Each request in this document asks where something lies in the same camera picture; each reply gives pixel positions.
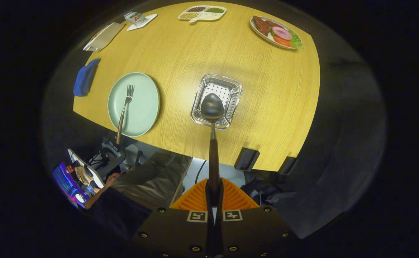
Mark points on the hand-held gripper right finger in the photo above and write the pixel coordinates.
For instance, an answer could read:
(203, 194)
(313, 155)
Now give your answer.
(256, 233)

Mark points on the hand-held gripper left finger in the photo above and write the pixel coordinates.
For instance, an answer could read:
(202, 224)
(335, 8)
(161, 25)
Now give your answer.
(173, 233)

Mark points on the grey power strip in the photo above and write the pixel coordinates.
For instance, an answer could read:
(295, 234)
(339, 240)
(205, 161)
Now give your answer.
(112, 147)

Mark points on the computer monitor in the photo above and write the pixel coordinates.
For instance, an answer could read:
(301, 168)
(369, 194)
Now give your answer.
(66, 182)

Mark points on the light green round plate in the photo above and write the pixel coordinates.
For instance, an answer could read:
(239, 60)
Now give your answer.
(143, 107)

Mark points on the blue folded cloth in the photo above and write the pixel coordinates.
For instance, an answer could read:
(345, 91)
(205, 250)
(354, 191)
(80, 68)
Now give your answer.
(85, 77)

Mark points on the red tomato slice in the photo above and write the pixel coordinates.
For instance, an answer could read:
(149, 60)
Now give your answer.
(282, 41)

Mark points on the green lettuce leaf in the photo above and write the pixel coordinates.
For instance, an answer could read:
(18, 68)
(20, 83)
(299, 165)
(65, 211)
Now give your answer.
(296, 40)

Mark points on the white plate of food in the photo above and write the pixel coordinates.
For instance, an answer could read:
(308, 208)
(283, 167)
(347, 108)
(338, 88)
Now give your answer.
(257, 32)

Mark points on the pink onion slice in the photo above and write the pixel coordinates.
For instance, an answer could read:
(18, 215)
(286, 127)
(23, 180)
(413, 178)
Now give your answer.
(282, 33)

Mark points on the white toaster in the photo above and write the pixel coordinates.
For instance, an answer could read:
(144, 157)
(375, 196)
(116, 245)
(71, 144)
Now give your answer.
(103, 37)

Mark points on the brown meat slice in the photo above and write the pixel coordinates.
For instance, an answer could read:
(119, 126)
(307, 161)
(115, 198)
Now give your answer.
(261, 25)

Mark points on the white square coaster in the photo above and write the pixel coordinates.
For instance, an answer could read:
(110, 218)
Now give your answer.
(148, 21)

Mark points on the small white drink bottle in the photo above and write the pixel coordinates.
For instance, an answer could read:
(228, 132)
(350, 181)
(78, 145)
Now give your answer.
(135, 18)

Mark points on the white divided dish with beans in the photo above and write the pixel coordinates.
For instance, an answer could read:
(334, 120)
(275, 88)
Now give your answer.
(202, 13)

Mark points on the black table bracket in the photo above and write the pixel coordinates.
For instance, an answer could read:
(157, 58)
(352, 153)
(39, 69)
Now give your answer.
(247, 158)
(287, 165)

